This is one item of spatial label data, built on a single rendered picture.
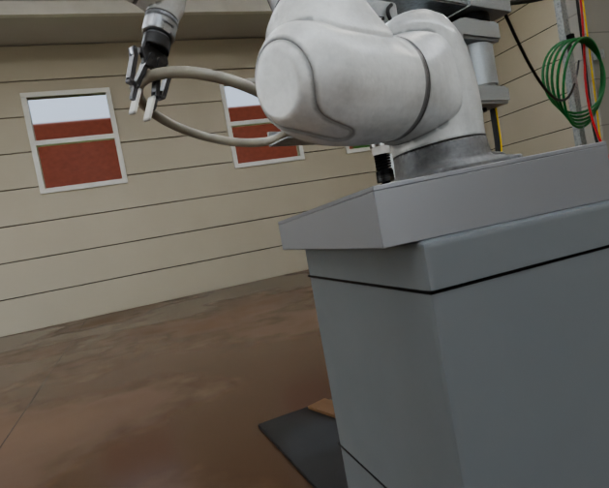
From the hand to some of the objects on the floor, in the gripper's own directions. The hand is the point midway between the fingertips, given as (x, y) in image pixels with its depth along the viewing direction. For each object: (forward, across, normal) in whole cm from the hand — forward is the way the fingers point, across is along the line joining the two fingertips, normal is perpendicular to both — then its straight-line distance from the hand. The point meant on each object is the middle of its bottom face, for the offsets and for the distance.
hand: (141, 106), depth 125 cm
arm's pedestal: (+104, +47, -90) cm, 145 cm away
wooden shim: (+84, +118, +7) cm, 145 cm away
